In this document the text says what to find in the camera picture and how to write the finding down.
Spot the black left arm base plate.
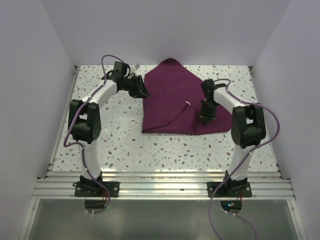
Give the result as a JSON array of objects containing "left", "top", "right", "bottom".
[{"left": 72, "top": 181, "right": 120, "bottom": 198}]

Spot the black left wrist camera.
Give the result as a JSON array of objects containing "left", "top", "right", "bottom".
[{"left": 109, "top": 61, "right": 131, "bottom": 82}]

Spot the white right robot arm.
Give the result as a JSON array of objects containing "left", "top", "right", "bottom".
[{"left": 200, "top": 85, "right": 266, "bottom": 197}]

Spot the purple cloth mat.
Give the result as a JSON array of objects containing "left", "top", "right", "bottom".
[{"left": 142, "top": 58, "right": 232, "bottom": 135}]

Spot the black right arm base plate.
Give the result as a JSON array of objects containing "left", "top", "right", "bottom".
[{"left": 213, "top": 177, "right": 253, "bottom": 198}]

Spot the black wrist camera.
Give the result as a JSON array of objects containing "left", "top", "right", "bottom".
[
  {"left": 109, "top": 61, "right": 131, "bottom": 82},
  {"left": 201, "top": 79, "right": 216, "bottom": 101}
]

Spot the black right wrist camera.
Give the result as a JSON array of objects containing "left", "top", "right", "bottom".
[{"left": 201, "top": 79, "right": 216, "bottom": 101}]

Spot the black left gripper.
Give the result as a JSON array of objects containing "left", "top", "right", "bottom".
[{"left": 122, "top": 75, "right": 151, "bottom": 99}]

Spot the aluminium table edge rail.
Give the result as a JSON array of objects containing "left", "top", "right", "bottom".
[{"left": 31, "top": 171, "right": 295, "bottom": 200}]

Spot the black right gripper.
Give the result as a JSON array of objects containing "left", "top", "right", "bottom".
[{"left": 199, "top": 100, "right": 218, "bottom": 126}]

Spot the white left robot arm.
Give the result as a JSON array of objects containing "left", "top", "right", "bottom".
[{"left": 63, "top": 75, "right": 151, "bottom": 197}]

